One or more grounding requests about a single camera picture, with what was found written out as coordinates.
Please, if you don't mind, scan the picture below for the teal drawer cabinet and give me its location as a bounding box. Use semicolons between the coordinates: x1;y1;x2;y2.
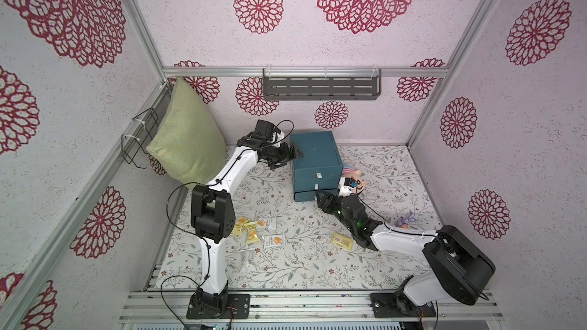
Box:
290;131;343;203

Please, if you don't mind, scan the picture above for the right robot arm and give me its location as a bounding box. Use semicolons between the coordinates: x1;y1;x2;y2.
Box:
316;190;496;318

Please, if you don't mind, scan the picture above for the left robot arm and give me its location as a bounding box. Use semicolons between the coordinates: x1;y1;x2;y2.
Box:
187;142;300;319

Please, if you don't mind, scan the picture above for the yellow cookie packet right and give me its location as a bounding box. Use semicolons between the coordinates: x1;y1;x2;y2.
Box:
331;232;354;251

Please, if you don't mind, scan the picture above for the yellow cookie packet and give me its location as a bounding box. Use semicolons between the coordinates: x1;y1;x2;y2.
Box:
245;222;261;245
232;217;250;236
331;232;354;251

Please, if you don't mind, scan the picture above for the cartoon face plush toy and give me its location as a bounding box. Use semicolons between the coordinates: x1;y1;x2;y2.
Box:
338;164;366;196

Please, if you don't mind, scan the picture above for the small purple toy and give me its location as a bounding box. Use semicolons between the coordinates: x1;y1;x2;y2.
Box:
395;211;417;229

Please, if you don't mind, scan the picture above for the white cookie packet upper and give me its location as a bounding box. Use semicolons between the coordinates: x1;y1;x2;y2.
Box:
257;218;278;232

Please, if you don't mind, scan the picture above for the white cookie packet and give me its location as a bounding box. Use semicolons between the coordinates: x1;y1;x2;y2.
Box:
262;234;285;248
257;218;278;232

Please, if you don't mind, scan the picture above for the white cookie packet lower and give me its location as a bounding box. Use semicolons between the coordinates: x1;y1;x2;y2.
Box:
262;234;285;248

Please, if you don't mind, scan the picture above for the yellow cookie packet left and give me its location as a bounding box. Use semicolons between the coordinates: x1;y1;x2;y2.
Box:
232;217;250;236

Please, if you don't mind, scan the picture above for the green pillow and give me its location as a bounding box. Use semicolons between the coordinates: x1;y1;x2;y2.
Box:
146;77;226;189

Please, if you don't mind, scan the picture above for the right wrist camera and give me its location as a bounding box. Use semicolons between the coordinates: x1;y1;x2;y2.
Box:
338;177;363;197

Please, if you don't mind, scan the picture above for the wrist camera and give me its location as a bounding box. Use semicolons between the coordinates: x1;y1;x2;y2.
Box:
338;177;363;197
254;119;283;146

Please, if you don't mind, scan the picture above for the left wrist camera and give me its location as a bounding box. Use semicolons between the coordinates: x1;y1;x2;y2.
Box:
254;119;283;146

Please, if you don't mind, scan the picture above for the grey wall shelf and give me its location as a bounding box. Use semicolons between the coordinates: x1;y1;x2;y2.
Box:
261;69;382;101

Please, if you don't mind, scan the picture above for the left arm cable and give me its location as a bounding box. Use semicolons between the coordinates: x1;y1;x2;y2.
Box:
159;118;297;330

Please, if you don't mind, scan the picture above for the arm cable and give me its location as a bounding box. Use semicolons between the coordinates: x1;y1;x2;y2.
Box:
159;118;297;330
361;196;489;330

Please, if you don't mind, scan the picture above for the black wire rack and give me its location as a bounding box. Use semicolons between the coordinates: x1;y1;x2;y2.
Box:
120;107;159;170

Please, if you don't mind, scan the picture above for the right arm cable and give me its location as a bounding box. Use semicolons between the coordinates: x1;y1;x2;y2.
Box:
361;196;489;330

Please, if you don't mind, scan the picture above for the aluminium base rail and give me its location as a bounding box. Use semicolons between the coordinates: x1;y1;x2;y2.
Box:
118;290;504;327

